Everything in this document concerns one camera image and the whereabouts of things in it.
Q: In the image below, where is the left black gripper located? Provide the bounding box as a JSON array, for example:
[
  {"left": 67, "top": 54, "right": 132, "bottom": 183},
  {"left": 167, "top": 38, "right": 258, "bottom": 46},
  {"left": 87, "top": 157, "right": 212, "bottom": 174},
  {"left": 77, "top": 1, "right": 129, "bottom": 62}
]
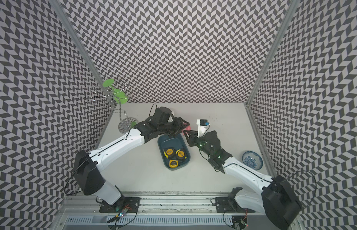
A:
[{"left": 159, "top": 116, "right": 190, "bottom": 138}]

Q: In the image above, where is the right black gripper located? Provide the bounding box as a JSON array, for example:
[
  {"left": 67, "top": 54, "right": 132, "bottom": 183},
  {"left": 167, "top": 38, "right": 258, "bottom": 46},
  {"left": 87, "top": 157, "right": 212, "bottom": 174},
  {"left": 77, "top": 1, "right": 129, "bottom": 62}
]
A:
[{"left": 184, "top": 129, "right": 213, "bottom": 157}]

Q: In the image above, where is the teal plastic storage box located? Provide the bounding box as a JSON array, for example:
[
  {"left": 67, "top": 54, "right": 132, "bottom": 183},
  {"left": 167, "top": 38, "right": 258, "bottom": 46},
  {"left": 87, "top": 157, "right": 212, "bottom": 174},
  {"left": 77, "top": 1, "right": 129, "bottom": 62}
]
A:
[{"left": 157, "top": 134, "right": 191, "bottom": 170}]

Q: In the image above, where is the yellow black tape measure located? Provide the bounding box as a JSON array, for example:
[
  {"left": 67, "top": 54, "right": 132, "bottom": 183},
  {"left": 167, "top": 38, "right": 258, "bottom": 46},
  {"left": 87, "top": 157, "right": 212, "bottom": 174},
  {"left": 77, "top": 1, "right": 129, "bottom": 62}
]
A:
[
  {"left": 176, "top": 149, "right": 187, "bottom": 161},
  {"left": 164, "top": 148, "right": 176, "bottom": 159}
]

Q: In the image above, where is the pink tape measure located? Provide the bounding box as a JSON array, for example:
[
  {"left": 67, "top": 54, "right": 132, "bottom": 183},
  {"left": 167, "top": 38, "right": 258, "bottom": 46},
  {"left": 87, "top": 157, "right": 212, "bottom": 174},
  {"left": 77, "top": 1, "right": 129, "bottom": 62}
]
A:
[{"left": 182, "top": 124, "right": 191, "bottom": 134}]

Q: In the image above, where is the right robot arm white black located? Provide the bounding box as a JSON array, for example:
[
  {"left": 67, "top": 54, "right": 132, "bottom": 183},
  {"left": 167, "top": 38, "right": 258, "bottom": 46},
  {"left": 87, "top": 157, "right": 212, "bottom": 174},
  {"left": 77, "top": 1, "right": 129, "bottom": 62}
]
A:
[{"left": 183, "top": 130, "right": 303, "bottom": 230}]

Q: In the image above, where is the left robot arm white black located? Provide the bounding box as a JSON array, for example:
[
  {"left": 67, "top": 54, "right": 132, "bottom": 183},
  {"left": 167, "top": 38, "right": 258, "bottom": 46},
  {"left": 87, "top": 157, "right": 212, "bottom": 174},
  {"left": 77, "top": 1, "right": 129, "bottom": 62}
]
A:
[{"left": 73, "top": 107, "right": 190, "bottom": 206}]

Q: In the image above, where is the yellow square tape measure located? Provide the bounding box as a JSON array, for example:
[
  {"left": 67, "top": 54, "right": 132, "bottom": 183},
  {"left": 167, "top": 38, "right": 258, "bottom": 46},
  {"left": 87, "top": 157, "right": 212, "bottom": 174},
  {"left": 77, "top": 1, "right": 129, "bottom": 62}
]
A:
[{"left": 169, "top": 160, "right": 179, "bottom": 169}]

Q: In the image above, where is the blue patterned plate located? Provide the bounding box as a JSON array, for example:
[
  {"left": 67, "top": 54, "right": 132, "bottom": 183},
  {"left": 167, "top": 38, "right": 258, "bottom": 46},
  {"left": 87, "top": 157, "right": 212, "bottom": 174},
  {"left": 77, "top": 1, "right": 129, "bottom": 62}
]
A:
[{"left": 242, "top": 151, "right": 263, "bottom": 171}]

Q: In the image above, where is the lower green plastic cup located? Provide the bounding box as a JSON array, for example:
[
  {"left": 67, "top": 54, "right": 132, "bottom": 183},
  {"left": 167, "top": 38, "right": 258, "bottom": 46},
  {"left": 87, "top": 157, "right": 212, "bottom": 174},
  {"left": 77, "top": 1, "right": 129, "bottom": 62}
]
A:
[{"left": 113, "top": 89, "right": 128, "bottom": 104}]

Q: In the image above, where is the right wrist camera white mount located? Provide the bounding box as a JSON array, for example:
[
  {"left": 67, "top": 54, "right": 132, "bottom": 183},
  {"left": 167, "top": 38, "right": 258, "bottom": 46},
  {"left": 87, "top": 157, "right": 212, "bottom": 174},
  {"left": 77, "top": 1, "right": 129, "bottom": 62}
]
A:
[{"left": 197, "top": 119, "right": 210, "bottom": 138}]

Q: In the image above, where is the aluminium front rail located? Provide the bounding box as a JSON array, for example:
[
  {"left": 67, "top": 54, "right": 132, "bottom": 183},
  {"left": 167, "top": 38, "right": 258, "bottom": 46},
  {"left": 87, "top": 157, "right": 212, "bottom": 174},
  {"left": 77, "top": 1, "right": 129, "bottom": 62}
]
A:
[{"left": 56, "top": 192, "right": 300, "bottom": 216}]

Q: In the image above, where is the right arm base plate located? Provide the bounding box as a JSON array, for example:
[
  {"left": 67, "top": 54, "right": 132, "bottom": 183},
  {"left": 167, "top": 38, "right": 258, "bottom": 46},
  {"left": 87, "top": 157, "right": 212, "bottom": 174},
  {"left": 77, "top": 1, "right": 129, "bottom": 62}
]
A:
[{"left": 214, "top": 197, "right": 255, "bottom": 213}]

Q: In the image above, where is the metal wire cup stand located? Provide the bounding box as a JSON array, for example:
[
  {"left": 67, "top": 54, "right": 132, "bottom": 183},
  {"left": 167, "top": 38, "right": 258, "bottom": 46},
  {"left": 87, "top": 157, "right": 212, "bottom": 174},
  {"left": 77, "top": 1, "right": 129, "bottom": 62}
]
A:
[{"left": 90, "top": 79, "right": 138, "bottom": 134}]

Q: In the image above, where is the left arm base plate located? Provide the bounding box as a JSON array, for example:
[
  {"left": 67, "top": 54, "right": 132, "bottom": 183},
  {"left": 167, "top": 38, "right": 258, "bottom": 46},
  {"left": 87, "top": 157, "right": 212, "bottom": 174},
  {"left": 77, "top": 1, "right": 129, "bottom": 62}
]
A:
[{"left": 98, "top": 196, "right": 141, "bottom": 213}]

